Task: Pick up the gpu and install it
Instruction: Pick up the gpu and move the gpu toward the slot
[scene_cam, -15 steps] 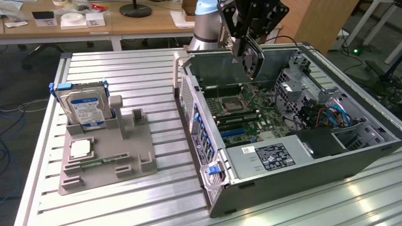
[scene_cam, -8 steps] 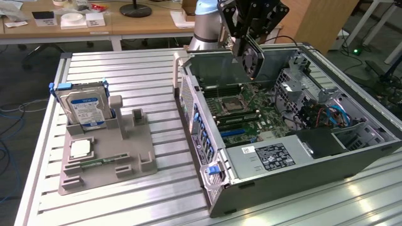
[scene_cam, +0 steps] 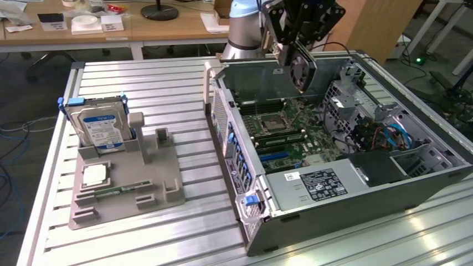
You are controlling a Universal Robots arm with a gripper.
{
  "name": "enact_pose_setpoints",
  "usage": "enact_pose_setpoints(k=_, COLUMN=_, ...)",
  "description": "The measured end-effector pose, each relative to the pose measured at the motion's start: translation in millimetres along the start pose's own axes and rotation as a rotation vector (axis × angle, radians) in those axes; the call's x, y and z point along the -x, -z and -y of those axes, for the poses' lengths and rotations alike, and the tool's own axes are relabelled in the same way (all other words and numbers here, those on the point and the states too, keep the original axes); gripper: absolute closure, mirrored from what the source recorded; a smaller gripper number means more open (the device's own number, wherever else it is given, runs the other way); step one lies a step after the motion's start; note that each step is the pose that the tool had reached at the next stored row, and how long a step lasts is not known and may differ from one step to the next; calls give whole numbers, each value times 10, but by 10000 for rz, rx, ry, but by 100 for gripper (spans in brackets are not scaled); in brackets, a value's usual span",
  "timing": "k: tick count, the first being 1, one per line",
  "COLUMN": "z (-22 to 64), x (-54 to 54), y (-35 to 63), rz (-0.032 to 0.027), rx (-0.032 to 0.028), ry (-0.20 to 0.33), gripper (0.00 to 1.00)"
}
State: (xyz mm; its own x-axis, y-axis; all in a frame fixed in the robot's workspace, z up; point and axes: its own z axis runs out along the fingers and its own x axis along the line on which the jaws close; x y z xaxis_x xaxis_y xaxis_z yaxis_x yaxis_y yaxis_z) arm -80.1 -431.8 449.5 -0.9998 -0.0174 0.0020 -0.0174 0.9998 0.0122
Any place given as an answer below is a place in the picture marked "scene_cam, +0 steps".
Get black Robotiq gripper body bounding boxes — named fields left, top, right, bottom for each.
left=284, top=0, right=333, bottom=8

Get graphics card with fan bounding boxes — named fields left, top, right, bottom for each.
left=260, top=29, right=320, bottom=94

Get wooden cabinet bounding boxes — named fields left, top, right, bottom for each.
left=308, top=0, right=423, bottom=63

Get brown cardboard box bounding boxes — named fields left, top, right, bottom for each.
left=213, top=0, right=233, bottom=18

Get white paper stack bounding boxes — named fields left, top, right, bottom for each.
left=200, top=12, right=230, bottom=33

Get wooden desk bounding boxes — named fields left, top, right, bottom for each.
left=0, top=0, right=333, bottom=53

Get metal disk bay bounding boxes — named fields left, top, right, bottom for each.
left=322, top=59, right=374, bottom=134

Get black round lamp base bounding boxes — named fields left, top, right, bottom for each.
left=140, top=0, right=181, bottom=21

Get CPU socket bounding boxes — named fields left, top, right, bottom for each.
left=258, top=115, right=293, bottom=133

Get installed RAM stick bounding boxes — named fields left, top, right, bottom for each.
left=256, top=134, right=308, bottom=147

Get black floor stand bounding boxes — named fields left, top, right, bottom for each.
left=427, top=70, right=473, bottom=98

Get green motherboard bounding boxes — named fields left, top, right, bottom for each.
left=236, top=95, right=356, bottom=175

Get small white box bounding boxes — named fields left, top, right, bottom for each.
left=100, top=15, right=124, bottom=32

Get blue expansion slot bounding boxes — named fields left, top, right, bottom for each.
left=260, top=153, right=289, bottom=163

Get grey power supply unit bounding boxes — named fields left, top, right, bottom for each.
left=265, top=158, right=370, bottom=213

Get hard disk in blue carrier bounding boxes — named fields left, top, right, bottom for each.
left=57, top=94, right=130, bottom=155

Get black and white box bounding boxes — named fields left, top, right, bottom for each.
left=36, top=13, right=69, bottom=32

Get black chair base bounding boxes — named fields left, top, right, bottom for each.
left=20, top=51, right=50, bottom=83

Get white paper card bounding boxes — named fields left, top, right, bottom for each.
left=5, top=24, right=34, bottom=33

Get open grey PC case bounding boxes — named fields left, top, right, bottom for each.
left=202, top=49, right=473, bottom=257

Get clear plastic bag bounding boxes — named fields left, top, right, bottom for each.
left=0, top=0, right=36, bottom=24

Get green RAM stick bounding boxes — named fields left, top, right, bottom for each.
left=93, top=184, right=148, bottom=198

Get silver CPU chip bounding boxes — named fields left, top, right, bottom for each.
left=81, top=165, right=112, bottom=188

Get grey parts rack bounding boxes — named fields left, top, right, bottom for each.
left=68, top=112, right=188, bottom=231

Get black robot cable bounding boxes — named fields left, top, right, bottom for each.
left=312, top=41, right=374, bottom=60

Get white desk frame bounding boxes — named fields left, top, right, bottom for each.
left=403, top=0, right=473, bottom=75

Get blue disk wires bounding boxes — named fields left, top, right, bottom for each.
left=382, top=124, right=414, bottom=152

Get white floor cable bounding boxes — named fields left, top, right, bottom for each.
left=0, top=116, right=58, bottom=133

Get blue floor cable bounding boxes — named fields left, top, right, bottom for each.
left=0, top=130, right=32, bottom=239

